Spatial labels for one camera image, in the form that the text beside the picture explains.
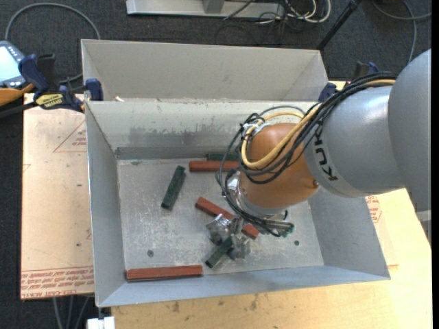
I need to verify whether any grey metal bin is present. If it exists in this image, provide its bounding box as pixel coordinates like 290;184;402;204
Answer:
80;38;391;308

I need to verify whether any dark green block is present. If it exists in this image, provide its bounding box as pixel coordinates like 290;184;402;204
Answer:
161;164;187;211
204;236;235;269

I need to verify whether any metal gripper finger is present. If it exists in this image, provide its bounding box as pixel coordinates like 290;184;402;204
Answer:
228;234;252;261
205;217;230;245

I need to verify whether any red-brown flat block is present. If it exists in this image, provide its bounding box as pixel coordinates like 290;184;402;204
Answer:
188;160;241;173
125;265;204;282
195;197;260;241

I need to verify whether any brown cardboard board, red print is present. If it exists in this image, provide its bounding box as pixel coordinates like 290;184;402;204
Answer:
20;93;401;301

